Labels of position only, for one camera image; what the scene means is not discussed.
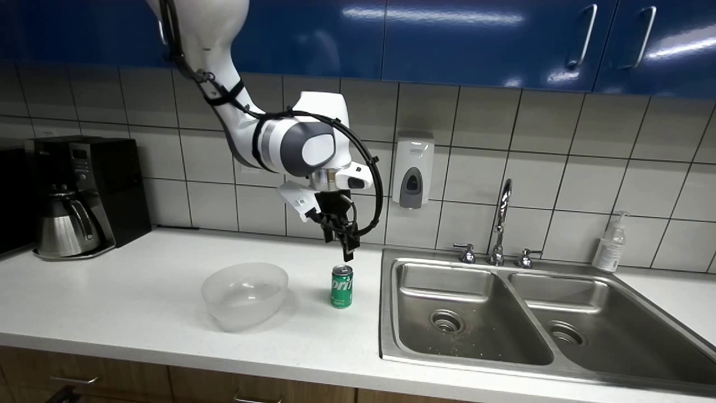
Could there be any white wall soap dispenser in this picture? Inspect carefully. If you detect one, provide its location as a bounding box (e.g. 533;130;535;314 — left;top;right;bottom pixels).
391;136;434;208

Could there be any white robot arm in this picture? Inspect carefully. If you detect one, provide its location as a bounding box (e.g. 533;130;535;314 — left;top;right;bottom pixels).
146;0;383;262

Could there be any green soda can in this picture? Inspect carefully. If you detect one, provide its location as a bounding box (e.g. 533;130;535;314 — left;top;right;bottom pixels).
330;264;354;308

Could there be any translucent plastic bowl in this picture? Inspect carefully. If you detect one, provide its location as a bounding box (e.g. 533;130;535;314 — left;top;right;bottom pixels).
201;262;288;330

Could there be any stainless steel carafe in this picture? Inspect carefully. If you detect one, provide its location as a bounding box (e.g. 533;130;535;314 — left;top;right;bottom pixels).
36;190;102;260

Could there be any clear soap bottle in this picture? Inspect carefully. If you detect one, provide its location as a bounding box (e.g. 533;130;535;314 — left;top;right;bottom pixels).
593;214;626;270

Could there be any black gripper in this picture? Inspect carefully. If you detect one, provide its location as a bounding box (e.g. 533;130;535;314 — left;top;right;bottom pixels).
309;190;360;262

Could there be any chrome faucet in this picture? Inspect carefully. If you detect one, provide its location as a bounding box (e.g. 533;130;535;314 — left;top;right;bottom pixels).
458;180;539;268

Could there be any stainless steel double sink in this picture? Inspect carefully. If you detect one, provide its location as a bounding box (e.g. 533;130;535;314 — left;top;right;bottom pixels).
379;250;716;395

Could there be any black coffee maker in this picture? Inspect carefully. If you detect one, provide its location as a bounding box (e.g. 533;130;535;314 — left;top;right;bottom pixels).
33;136;153;260

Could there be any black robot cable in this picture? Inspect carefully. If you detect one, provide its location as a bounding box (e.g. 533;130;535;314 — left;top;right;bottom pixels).
160;0;385;236

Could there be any blue upper cabinet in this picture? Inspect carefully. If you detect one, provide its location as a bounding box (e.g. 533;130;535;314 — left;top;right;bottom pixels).
0;0;716;100

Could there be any wooden drawer with handle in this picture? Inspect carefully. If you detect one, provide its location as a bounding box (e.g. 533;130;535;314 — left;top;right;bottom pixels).
0;347;172;403

